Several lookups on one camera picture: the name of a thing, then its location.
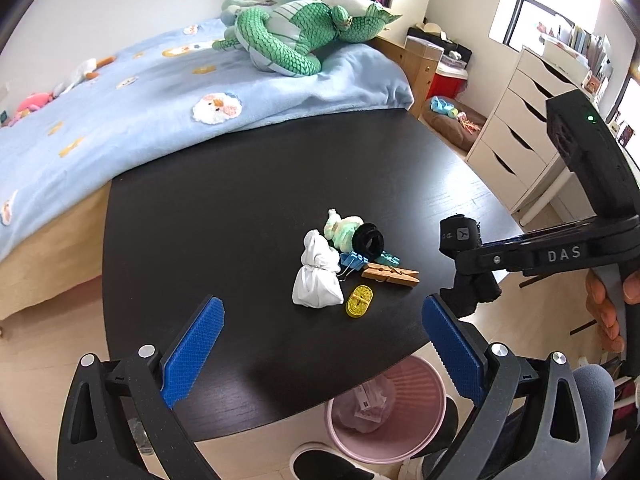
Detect wooden bed frame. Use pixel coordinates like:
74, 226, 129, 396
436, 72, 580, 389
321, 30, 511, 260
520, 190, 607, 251
0, 179, 114, 322

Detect blue binder clip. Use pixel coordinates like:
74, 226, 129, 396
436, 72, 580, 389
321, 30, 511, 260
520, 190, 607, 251
338, 252, 369, 282

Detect wooden clothespin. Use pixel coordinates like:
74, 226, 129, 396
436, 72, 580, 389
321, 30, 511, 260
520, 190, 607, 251
361, 262, 420, 289

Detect row of books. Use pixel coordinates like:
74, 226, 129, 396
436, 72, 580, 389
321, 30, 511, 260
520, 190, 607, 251
550, 15, 614, 82

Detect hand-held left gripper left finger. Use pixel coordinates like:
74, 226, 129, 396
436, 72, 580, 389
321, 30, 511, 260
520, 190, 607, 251
57, 296, 226, 480

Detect beige hat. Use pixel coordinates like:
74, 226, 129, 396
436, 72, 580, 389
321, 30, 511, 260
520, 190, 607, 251
417, 22, 451, 41

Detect yellow plastic clip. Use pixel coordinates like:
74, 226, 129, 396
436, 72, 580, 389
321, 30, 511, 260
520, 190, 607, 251
345, 283, 375, 319

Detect white plush toy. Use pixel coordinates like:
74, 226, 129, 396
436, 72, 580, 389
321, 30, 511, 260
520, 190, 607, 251
320, 0, 377, 22

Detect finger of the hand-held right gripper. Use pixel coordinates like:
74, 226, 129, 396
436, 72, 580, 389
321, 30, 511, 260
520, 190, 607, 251
452, 236, 534, 277

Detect pink plush toy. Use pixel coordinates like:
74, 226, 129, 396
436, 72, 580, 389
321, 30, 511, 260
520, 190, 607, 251
9, 92, 54, 124

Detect white duck plush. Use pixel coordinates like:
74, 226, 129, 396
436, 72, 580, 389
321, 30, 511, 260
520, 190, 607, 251
52, 57, 116, 97

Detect teal pet toy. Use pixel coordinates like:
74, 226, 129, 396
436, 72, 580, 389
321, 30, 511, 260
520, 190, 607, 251
430, 95, 459, 119

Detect person's grey trousered leg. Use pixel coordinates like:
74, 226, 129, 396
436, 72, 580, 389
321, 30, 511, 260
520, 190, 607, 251
570, 364, 617, 480

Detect white cloth bundle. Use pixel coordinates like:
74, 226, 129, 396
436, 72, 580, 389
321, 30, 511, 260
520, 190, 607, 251
292, 230, 347, 309

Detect white desktop organizer box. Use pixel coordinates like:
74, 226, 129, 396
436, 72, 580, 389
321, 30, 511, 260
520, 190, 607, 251
542, 35, 592, 84

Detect green dragon plush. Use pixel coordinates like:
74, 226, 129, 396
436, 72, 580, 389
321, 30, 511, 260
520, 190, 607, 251
212, 0, 404, 79

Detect bed with blue blanket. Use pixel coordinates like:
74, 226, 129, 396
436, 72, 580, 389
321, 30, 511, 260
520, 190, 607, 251
0, 15, 416, 262

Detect wooden bed headboard post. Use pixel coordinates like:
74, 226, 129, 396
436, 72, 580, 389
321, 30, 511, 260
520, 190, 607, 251
372, 35, 446, 117

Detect black slipper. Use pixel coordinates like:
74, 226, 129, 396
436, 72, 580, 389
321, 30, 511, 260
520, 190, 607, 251
292, 446, 392, 480

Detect black sock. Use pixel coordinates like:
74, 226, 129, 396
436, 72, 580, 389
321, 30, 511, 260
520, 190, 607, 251
439, 214, 503, 318

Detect white drawer chest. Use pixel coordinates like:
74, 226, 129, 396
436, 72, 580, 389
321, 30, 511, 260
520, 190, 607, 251
465, 45, 592, 214

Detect pink trash bin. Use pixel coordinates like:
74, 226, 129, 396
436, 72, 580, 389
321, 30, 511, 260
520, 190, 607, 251
325, 355, 447, 464

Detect person's right hand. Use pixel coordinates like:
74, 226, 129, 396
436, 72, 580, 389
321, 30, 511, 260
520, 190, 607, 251
585, 269, 640, 356

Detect brown pet bed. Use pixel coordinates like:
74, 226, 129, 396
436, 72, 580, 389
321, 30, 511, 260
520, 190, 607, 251
422, 97, 489, 154

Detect red storage box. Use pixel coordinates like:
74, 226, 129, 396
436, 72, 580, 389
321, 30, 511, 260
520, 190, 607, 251
426, 62, 469, 104

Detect black storage boxes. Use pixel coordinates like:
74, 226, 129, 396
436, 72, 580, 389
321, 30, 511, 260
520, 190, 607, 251
405, 25, 474, 69

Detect black ring hair tie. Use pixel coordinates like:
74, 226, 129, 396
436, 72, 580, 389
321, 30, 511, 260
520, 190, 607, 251
354, 222, 386, 259

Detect green and white sock roll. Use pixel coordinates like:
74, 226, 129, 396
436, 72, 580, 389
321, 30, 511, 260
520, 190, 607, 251
324, 208, 366, 254

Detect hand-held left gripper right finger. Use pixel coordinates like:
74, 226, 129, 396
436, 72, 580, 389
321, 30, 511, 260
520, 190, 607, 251
421, 294, 593, 480

